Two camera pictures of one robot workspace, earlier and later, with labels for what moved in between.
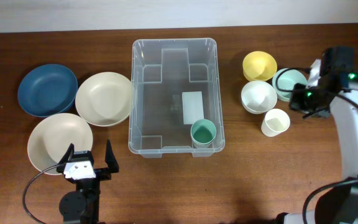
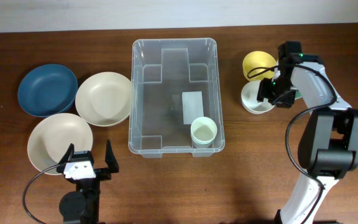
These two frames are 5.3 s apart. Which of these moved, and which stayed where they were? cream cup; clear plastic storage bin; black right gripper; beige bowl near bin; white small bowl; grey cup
Moved: black right gripper; cream cup
Stayed: white small bowl; grey cup; clear plastic storage bin; beige bowl near bin
